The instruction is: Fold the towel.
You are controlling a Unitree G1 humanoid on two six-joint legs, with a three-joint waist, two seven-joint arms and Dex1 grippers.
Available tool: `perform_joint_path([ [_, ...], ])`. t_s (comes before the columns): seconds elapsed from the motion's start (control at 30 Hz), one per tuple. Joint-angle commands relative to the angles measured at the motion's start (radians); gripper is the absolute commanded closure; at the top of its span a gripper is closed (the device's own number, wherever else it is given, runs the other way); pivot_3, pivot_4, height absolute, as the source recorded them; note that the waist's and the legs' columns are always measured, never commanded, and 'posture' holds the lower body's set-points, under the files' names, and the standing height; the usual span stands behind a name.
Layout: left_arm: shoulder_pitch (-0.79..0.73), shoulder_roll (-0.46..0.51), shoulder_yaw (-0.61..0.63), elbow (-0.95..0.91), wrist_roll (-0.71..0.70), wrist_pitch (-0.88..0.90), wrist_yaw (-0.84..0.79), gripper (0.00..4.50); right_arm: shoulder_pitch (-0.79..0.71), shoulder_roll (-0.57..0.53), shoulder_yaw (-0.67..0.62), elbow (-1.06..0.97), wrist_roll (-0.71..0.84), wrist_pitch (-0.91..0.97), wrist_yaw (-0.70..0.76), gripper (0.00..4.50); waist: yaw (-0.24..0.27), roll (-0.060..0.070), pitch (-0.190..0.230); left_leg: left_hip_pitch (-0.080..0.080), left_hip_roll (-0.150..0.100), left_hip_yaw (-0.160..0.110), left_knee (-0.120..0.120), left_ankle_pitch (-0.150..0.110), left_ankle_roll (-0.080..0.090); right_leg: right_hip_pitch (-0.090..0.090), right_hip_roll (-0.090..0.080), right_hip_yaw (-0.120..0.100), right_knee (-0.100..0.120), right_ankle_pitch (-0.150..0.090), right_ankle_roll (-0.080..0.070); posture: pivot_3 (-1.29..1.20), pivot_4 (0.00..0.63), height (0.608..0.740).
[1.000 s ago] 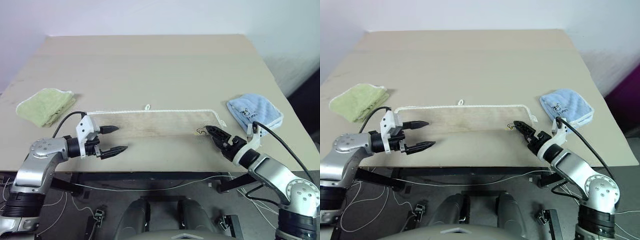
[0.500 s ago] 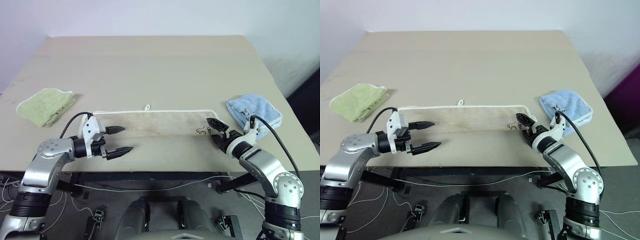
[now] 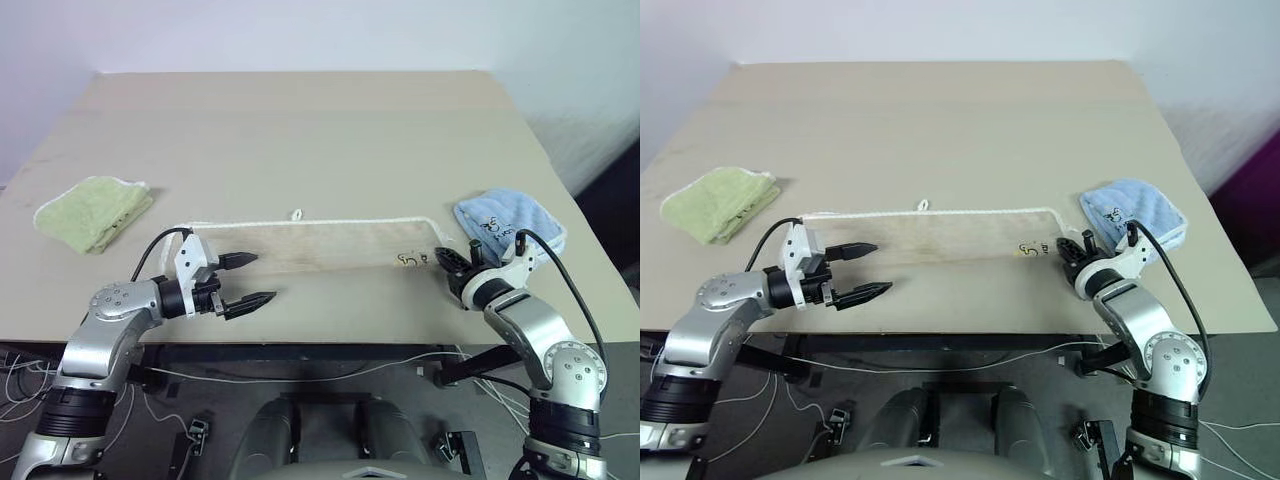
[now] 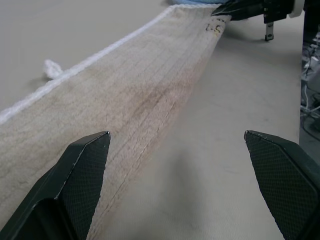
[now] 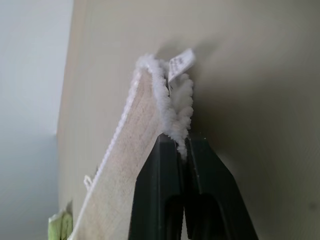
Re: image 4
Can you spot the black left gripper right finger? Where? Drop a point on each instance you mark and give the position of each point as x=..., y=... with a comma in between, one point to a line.
x=285, y=180

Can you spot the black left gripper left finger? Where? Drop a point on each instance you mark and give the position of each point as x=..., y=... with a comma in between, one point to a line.
x=57, y=190

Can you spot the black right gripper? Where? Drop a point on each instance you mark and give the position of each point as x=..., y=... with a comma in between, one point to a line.
x=276, y=10

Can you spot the beige towel with white edge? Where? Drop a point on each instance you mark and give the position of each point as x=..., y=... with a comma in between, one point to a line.
x=125, y=100

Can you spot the light blue cloth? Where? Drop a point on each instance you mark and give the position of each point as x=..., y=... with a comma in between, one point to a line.
x=190, y=2

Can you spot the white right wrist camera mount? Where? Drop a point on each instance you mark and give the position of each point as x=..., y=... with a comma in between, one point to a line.
x=297, y=7

